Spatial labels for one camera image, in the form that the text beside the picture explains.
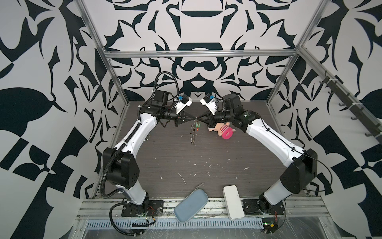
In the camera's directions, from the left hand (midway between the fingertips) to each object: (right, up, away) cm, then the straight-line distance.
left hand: (195, 115), depth 75 cm
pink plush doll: (+19, -9, +22) cm, 30 cm away
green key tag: (+1, -5, +1) cm, 5 cm away
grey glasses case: (-3, -43, -3) cm, 43 cm away
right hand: (+1, -1, -2) cm, 2 cm away
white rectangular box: (+18, -41, -3) cm, 45 cm away
